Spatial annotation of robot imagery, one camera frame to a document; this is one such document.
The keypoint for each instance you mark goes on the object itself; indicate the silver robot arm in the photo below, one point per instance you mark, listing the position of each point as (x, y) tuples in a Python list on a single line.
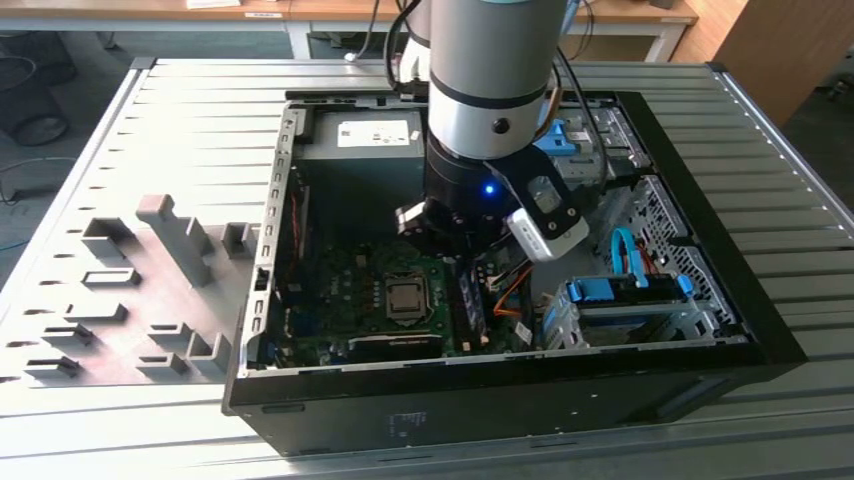
[(488, 75)]

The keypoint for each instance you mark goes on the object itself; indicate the black RAM slot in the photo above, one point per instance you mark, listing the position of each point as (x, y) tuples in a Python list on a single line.
[(454, 310)]

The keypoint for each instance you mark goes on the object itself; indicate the grey power supply unit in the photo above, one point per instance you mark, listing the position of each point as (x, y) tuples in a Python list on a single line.
[(354, 190)]

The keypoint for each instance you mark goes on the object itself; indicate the white board connector plug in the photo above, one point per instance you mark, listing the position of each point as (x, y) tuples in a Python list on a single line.
[(492, 284)]

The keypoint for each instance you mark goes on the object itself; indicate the blue plastic drive carrier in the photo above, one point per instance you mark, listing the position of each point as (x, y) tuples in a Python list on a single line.
[(561, 145)]

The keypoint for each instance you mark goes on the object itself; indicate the silver CPU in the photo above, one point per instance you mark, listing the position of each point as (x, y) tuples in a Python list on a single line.
[(408, 298)]

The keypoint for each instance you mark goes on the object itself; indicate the grey metal drive cage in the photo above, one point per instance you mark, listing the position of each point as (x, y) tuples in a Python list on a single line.
[(624, 150)]

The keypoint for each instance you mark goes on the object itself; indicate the black disk in blue carrier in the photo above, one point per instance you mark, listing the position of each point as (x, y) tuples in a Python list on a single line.
[(590, 291)]

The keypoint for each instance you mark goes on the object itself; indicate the green motherboard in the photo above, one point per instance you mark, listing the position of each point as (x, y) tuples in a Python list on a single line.
[(334, 300)]

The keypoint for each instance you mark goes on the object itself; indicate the grey metal disk bay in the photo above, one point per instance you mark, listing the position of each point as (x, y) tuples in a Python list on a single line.
[(568, 325)]

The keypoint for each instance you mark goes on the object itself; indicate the black graphics card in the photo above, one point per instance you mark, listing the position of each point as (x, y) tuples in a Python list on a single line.
[(394, 347)]

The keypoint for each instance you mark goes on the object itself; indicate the perforated metal drive cage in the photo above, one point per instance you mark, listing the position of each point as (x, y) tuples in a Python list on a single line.
[(668, 220)]

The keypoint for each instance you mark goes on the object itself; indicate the black PC case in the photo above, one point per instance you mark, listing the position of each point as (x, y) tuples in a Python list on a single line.
[(468, 410)]

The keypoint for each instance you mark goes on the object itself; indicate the grey parts rack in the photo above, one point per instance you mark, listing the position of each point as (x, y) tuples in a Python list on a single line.
[(177, 245)]

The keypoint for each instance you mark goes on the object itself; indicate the wooden desk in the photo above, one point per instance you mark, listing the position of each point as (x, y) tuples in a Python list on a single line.
[(634, 12)]

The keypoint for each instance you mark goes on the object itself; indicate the wooden cabinet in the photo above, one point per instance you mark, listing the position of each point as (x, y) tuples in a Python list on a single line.
[(788, 50)]

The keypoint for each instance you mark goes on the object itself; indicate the black chair base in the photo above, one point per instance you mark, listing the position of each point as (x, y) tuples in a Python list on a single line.
[(843, 90)]

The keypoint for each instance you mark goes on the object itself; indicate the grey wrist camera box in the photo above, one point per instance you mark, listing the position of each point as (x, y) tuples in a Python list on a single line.
[(548, 240)]

